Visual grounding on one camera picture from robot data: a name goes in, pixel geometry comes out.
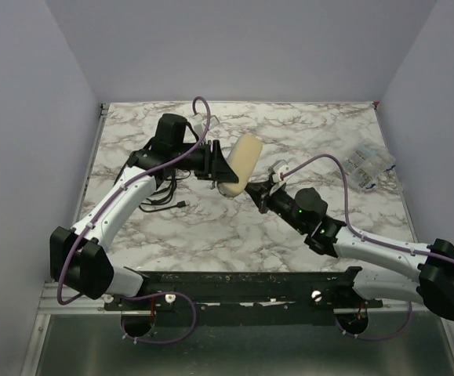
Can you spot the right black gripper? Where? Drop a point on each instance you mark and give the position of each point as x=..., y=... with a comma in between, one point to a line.
x=266, y=194

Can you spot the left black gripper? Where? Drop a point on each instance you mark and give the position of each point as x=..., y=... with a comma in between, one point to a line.
x=215, y=160

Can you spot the beige umbrella case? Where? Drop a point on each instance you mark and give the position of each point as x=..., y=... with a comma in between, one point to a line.
x=242, y=160

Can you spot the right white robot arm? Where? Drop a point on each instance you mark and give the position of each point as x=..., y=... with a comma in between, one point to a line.
x=422, y=273

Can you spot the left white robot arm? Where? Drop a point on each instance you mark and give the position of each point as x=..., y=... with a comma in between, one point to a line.
x=78, y=256

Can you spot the clear plastic screw box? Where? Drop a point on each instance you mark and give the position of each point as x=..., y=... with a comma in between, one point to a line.
x=364, y=163

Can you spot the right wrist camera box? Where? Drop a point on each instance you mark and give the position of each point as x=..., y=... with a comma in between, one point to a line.
x=277, y=170

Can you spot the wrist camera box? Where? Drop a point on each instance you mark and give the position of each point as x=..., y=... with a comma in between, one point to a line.
x=198, y=123
x=277, y=170

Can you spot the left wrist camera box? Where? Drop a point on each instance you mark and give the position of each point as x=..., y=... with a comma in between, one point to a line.
x=198, y=123

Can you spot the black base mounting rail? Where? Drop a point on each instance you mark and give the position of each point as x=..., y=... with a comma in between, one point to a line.
x=177, y=299

